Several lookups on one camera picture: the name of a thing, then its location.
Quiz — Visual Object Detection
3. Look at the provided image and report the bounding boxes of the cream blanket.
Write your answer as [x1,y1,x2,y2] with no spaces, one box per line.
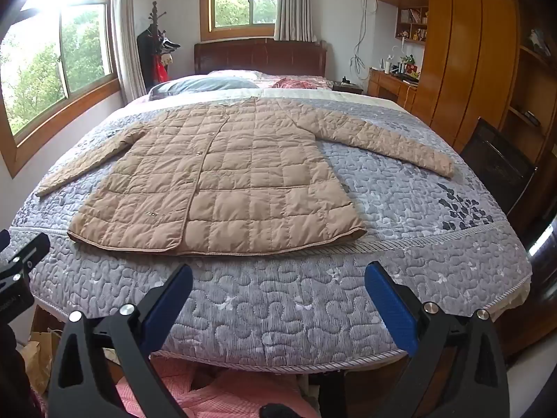
[257,87,405,111]

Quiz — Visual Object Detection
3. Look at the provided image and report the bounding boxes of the hanging wall cables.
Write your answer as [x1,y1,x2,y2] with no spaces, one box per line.
[352,0,379,81]

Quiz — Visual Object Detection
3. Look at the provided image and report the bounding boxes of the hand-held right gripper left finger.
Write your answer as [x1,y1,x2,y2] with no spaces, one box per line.
[47,263,194,418]

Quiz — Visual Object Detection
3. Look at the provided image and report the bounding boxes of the blue-grey pillow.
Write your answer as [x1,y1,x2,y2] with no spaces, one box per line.
[148,75,262,101]

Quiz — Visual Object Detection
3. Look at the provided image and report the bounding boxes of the black hanging garment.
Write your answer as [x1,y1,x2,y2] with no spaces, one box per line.
[137,26,158,92]

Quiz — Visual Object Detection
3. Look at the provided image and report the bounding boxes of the small wooden-framed window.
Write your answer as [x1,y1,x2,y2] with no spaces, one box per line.
[200,0,279,43]

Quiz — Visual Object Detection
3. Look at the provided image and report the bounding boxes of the large wooden-framed window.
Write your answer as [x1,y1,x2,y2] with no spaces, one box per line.
[0,0,120,179]

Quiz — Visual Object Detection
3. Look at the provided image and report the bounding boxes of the wooden coat rack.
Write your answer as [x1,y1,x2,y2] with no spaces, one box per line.
[146,1,181,92]

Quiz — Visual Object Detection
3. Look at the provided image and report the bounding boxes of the beige curtain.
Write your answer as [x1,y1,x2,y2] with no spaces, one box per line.
[274,0,316,43]
[109,0,146,105]

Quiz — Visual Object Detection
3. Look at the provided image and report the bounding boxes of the wooden wardrobe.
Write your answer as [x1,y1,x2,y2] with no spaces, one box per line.
[376,0,557,175]

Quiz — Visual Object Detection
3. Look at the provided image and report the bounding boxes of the black chair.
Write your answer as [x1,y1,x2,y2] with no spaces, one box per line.
[460,117,538,236]

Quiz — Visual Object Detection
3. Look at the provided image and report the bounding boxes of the brown paper bag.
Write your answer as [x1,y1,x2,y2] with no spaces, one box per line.
[19,328,64,395]

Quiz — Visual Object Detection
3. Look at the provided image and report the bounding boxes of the person's pink checked clothing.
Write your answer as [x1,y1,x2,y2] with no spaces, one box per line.
[113,355,318,418]

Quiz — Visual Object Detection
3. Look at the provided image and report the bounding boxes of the wooden wall shelf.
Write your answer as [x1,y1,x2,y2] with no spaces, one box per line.
[395,6,429,44]

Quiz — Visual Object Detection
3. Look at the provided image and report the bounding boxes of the pink floral pillow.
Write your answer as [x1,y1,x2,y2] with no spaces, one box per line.
[209,70,279,81]

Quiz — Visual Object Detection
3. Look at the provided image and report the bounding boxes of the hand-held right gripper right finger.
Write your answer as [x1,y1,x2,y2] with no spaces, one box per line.
[364,261,511,418]

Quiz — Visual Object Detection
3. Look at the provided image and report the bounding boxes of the grey quilted bedspread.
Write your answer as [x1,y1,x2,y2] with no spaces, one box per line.
[9,96,534,371]

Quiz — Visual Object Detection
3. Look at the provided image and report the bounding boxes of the tan quilted jacket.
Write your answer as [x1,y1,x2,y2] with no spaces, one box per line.
[36,97,456,257]

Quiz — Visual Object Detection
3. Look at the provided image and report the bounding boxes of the dark wooden headboard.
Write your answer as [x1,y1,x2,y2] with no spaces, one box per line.
[194,38,328,78]

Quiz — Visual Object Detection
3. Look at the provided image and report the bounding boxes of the wooden desk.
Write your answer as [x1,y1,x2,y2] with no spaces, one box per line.
[368,67,421,109]

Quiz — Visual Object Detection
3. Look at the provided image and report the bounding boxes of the red patterned cloth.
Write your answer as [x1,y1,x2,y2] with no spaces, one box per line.
[272,77,334,92]

